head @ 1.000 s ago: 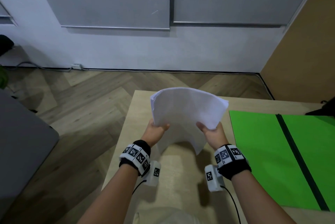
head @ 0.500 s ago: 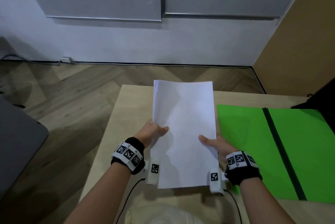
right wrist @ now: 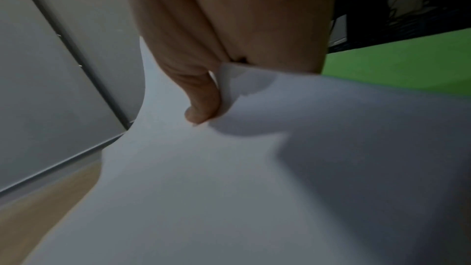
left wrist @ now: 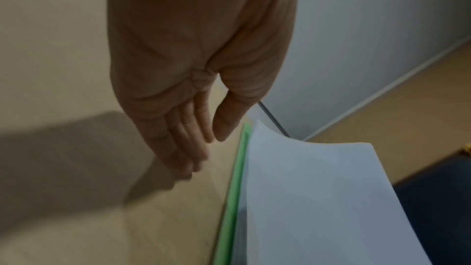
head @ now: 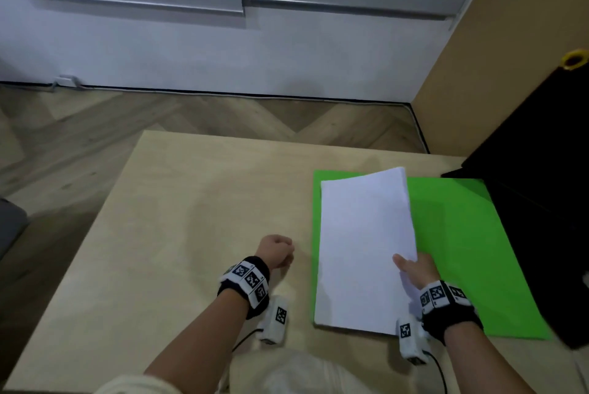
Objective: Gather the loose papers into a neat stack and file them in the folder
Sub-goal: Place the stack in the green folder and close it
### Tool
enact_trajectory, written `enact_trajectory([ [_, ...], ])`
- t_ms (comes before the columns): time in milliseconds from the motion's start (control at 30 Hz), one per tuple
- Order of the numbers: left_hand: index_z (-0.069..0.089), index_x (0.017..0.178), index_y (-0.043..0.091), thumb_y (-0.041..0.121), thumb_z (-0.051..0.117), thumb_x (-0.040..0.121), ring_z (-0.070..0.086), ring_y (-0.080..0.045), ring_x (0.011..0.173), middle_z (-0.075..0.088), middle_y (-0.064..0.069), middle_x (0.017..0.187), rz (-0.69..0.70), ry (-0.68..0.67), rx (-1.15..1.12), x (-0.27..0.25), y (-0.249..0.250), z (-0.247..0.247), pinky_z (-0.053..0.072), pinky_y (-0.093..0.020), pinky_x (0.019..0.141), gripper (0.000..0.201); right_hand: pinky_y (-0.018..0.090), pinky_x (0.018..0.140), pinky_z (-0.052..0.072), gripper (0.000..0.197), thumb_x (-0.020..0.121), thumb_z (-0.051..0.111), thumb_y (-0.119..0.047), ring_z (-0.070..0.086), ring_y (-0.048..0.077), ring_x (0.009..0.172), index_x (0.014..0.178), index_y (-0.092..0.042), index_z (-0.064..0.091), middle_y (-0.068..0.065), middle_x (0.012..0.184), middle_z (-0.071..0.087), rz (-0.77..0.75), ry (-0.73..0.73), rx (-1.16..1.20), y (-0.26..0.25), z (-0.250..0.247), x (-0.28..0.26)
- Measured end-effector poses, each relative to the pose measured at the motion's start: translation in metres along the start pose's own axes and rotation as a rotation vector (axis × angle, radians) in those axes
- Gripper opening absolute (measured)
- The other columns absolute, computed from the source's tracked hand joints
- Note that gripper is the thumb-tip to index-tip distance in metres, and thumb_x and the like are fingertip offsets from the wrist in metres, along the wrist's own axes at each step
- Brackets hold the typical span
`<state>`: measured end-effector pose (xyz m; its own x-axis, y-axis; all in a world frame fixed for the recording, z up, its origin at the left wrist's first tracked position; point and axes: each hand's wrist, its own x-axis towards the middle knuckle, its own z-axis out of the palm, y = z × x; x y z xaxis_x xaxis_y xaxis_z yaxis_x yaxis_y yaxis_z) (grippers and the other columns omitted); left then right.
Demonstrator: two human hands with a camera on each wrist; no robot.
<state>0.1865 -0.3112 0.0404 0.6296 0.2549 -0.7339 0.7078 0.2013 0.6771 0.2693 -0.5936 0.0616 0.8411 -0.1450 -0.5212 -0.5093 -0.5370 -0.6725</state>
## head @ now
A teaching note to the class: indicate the black box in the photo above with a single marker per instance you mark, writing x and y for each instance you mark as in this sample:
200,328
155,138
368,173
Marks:
543,205

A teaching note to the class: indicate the person's right hand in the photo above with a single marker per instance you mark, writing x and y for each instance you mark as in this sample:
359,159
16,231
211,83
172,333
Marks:
421,271

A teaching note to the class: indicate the person's left fingers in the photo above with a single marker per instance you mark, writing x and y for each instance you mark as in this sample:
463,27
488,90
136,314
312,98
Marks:
284,249

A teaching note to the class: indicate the brown wooden panel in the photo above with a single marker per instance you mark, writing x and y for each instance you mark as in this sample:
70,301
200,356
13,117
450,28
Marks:
497,39

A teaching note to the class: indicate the black marker wristband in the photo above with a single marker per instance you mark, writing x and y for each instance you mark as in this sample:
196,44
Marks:
246,282
448,308

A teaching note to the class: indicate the cream clothing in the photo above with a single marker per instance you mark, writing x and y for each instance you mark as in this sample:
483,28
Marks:
303,373

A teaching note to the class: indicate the person's left forearm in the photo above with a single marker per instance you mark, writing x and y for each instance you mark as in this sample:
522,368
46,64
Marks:
202,343

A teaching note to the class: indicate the person's right thumb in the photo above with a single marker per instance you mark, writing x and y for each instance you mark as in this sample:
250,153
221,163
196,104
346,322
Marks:
403,264

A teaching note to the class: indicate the white paper sheet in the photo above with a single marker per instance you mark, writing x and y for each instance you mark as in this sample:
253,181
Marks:
363,251

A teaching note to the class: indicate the grey cushion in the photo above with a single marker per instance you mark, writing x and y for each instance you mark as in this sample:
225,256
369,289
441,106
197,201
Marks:
11,226

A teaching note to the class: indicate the green paper sheet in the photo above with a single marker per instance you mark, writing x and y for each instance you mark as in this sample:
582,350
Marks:
464,251

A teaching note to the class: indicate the person's left hand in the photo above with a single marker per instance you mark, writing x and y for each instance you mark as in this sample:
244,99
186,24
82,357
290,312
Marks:
272,251

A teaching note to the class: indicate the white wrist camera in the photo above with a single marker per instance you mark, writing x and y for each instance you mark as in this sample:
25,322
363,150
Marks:
275,320
409,338

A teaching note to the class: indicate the person's right forearm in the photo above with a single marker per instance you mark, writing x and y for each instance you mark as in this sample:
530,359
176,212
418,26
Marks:
483,361

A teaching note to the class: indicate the white wall adapter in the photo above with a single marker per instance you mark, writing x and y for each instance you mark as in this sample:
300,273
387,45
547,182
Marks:
67,81

